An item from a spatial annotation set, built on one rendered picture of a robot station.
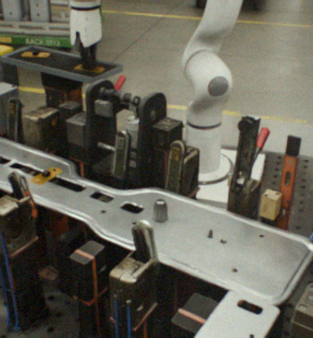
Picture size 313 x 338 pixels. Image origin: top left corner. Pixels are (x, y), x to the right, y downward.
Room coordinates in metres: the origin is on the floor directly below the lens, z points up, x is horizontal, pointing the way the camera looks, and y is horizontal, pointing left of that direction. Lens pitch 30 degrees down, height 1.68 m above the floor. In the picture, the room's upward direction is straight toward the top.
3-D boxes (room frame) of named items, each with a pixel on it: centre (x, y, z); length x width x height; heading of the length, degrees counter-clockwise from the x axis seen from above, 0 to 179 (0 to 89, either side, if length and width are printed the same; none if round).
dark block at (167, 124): (1.21, -0.02, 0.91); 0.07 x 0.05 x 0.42; 148
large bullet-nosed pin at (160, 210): (0.97, 0.00, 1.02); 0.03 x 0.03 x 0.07
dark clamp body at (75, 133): (1.33, 0.21, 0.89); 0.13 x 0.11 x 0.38; 148
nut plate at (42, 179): (1.15, 0.28, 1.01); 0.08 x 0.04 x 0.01; 147
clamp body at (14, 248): (0.97, 0.33, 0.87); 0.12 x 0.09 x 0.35; 148
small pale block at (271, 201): (0.96, -0.24, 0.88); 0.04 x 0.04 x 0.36; 58
